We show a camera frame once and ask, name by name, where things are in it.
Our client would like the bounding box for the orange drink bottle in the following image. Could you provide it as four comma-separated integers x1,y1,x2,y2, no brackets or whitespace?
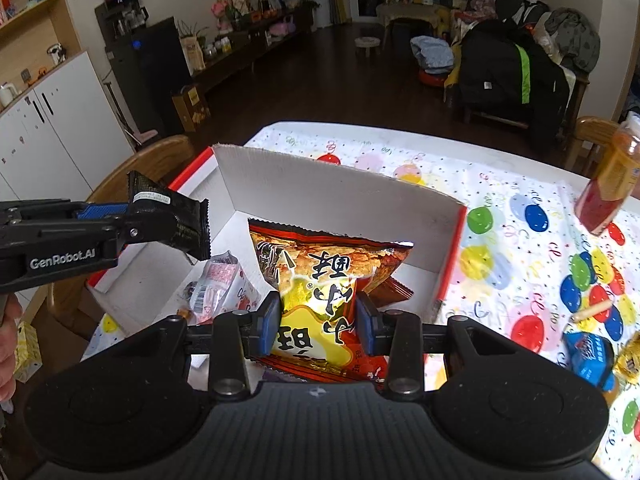
575,112,639,236

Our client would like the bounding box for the wooden chair near box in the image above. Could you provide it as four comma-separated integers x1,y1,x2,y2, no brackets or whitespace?
46,136,195,340

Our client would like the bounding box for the black snack packet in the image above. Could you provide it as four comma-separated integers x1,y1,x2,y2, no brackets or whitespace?
125,170,212,261

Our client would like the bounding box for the balloon pattern tablecloth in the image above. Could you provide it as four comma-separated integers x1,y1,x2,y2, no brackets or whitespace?
81,120,640,480

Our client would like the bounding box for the blue cookie packet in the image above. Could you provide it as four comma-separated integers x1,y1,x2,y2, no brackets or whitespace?
563,332,615,392

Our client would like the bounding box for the dark tv cabinet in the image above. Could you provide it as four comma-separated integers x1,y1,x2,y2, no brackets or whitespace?
94,0,316,136

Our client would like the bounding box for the person's left hand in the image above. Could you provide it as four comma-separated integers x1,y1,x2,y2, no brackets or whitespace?
0,294,23,402

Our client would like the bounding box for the red white cardboard box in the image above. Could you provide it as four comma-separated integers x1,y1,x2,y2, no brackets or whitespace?
86,143,469,376

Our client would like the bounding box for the pink drink pouch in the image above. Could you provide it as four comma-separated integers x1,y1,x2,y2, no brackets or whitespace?
189,252,260,325

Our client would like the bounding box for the wooden chair with pink cloth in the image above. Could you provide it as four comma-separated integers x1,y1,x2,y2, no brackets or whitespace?
564,116,618,174

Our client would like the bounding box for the orange yellow chip bag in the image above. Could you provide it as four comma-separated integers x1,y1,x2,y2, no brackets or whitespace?
247,219,413,382

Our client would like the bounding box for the yellow chocolate candy bag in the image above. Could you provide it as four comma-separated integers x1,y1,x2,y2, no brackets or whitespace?
613,330,640,385

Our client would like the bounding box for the small sausage stick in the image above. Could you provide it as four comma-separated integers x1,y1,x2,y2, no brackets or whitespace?
570,299,613,323

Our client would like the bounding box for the white storage cabinet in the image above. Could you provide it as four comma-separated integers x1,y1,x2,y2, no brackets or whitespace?
1,52,134,200

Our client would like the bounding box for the copper red foil bag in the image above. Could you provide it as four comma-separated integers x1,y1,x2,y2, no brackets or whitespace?
368,276,413,309

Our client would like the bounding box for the black jacket on chair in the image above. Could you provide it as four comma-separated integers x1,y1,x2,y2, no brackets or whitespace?
456,20,570,132

